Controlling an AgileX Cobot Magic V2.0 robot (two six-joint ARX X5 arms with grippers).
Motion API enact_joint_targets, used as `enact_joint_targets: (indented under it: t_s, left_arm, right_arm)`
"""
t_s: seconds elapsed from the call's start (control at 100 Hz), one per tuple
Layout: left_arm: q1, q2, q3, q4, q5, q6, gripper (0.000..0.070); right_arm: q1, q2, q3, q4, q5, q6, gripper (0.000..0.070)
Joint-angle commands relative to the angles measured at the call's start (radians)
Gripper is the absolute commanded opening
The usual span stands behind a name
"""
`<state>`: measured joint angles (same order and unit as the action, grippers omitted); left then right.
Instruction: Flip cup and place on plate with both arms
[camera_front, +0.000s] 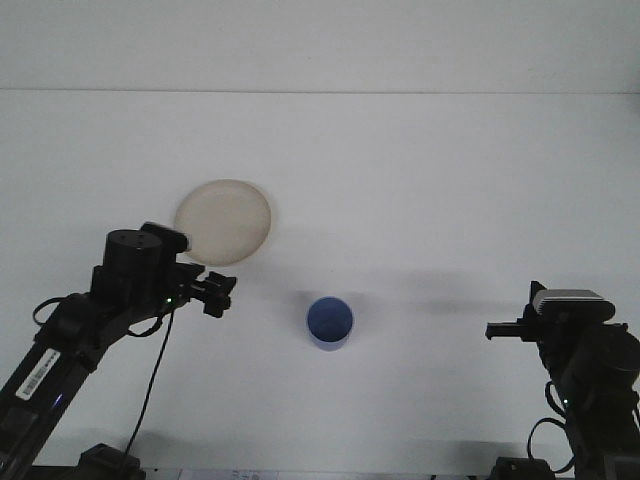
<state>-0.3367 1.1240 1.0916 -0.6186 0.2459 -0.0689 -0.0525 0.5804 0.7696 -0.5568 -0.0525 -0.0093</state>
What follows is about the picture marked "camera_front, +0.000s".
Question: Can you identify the short black arm cable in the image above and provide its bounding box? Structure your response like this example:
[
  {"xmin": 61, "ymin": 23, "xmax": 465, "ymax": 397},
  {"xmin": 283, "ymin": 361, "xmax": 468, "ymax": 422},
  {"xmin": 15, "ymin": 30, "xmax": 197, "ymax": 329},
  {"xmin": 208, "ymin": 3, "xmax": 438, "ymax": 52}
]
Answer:
[{"xmin": 31, "ymin": 295, "xmax": 69, "ymax": 327}]

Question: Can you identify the long black arm cable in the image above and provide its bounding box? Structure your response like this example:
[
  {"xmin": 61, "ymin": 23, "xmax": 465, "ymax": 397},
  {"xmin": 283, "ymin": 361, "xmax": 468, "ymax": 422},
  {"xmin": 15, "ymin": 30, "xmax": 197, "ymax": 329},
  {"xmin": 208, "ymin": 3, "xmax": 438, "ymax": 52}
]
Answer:
[{"xmin": 121, "ymin": 299, "xmax": 176, "ymax": 455}]

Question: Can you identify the pale round plate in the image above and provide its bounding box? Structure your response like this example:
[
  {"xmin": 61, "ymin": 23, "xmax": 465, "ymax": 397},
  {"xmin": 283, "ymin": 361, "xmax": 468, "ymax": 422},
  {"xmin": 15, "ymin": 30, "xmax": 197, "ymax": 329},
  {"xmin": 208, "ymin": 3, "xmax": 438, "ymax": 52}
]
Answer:
[{"xmin": 173, "ymin": 178, "xmax": 274, "ymax": 268}]

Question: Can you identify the pale blue cup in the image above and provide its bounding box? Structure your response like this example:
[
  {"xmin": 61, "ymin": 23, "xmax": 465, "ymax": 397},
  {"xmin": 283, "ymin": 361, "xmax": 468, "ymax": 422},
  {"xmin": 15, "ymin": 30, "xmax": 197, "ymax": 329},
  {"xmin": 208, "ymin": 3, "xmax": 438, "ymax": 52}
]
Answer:
[{"xmin": 305, "ymin": 295, "xmax": 355, "ymax": 353}]

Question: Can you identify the white printed paper sheet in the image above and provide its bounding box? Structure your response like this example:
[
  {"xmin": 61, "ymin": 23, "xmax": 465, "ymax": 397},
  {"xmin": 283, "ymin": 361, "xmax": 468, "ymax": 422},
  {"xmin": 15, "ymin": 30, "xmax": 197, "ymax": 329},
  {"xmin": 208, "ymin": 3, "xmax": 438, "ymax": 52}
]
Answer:
[{"xmin": 177, "ymin": 467, "xmax": 282, "ymax": 480}]

